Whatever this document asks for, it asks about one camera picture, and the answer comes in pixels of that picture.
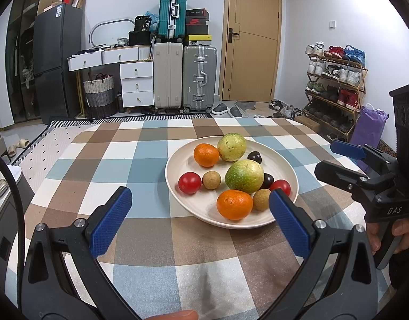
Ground person's right hand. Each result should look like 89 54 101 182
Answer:
366 219 409 257

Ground blue plastic bag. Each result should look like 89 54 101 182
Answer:
144 11 160 31

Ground black bag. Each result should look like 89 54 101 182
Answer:
128 15 152 45

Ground sneakers on floor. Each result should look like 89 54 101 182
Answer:
269 99 303 119

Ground beige suitcase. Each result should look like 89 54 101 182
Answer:
153 42 184 114

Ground checked tablecloth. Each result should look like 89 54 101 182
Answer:
4 117 392 320

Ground oval chrome mirror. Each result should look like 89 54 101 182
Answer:
89 19 136 49

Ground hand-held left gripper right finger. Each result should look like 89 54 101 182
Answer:
258 188 379 320

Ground silver suitcase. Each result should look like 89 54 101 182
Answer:
182 44 218 114

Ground small orange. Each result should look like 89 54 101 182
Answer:
193 143 220 168

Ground stack of black shoe boxes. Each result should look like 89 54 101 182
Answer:
185 9 210 35

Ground person's left hand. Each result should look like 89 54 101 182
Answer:
156 309 199 320

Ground yellow shoe box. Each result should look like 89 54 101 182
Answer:
188 34 213 46

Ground teal suitcase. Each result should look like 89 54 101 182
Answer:
158 0 187 39

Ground green passion fruit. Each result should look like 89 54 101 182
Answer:
217 133 247 162

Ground woven laundry basket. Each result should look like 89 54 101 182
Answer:
83 73 116 119

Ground dark grey fridge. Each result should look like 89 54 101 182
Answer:
33 3 85 124

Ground white glass-door wardrobe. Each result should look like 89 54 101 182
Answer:
0 0 48 130

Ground large orange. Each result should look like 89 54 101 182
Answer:
217 189 254 221

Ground wooden shoe rack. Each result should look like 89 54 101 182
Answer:
303 51 367 142

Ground wooden door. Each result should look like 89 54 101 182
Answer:
221 0 283 102

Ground brown longan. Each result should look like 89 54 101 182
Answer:
202 171 222 190
252 188 272 211

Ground cream round plate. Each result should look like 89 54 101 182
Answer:
165 135 299 229

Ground red tomato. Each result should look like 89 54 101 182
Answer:
178 171 202 195
269 179 291 198

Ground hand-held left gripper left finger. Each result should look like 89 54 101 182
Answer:
20 187 140 320

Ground black cable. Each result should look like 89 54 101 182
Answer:
0 146 28 264

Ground large yellow-green passion fruit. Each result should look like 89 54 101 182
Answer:
225 159 265 194

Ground white desk with drawers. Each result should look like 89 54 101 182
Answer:
67 45 155 108

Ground rows of shoes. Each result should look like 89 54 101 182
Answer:
305 42 366 134

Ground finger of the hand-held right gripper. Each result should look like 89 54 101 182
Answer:
314 160 379 204
330 140 370 161

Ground purple bag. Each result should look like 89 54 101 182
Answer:
349 103 389 150

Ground flat cardboard box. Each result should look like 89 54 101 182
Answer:
293 116 320 131

